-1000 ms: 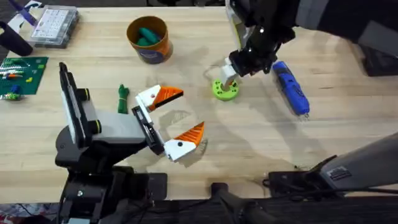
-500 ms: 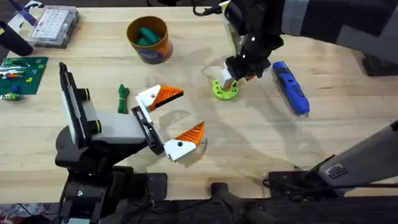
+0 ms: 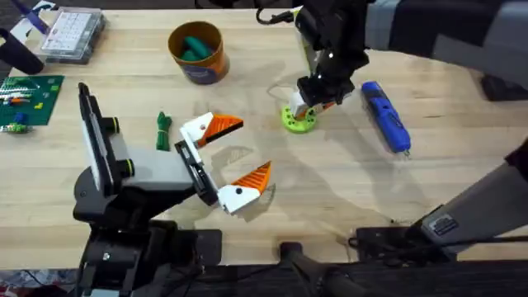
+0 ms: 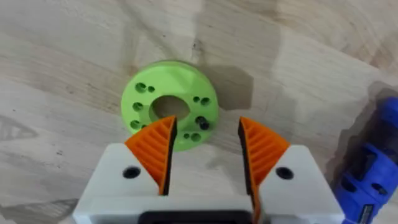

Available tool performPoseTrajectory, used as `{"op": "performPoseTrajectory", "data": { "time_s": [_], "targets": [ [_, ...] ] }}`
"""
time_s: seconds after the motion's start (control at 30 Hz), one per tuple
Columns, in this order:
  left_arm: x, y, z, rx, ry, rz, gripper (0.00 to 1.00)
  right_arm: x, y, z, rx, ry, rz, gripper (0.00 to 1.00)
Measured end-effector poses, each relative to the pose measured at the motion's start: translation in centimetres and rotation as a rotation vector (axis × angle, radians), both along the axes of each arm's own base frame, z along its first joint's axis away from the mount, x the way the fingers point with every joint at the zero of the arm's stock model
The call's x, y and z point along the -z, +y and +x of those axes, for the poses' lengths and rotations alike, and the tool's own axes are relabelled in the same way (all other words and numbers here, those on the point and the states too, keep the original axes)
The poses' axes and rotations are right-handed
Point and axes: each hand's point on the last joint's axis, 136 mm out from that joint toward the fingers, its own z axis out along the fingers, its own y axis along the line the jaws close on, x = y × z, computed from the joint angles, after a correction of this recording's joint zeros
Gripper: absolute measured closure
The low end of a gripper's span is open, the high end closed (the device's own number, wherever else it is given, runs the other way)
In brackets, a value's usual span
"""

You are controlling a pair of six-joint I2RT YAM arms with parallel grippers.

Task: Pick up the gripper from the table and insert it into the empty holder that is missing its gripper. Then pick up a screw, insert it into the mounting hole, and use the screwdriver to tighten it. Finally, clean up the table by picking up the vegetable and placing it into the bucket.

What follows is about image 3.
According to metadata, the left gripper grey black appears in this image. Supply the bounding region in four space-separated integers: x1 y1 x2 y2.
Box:
73 111 274 227

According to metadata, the green vegetable toy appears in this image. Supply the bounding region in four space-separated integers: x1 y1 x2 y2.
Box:
155 111 173 153

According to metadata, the blue electric screwdriver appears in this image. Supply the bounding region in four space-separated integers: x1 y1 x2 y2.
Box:
361 80 413 158

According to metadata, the green disc with holes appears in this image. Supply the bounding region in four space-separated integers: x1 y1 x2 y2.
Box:
280 104 318 134

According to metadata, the orange tub with green toys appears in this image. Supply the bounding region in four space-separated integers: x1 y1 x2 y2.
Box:
167 21 231 86

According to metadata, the left wrist upright plate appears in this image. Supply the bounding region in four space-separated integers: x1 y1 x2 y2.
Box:
77 82 117 196

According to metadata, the black block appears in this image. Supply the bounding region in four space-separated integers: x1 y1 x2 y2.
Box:
479 73 528 103

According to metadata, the clear plastic compartment box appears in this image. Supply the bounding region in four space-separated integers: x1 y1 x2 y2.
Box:
40 7 107 66

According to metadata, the green board with toy blocks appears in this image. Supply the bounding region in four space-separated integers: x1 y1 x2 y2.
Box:
0 74 66 134

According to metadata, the white box with blue scissors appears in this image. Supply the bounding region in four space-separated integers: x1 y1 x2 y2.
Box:
9 0 57 43

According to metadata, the black cable with plug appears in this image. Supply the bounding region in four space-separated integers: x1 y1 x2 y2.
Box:
255 7 296 26

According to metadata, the black stand post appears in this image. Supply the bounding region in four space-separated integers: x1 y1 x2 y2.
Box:
279 242 372 297

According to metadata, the black handle tool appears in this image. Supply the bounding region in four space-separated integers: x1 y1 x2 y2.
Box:
0 27 45 76

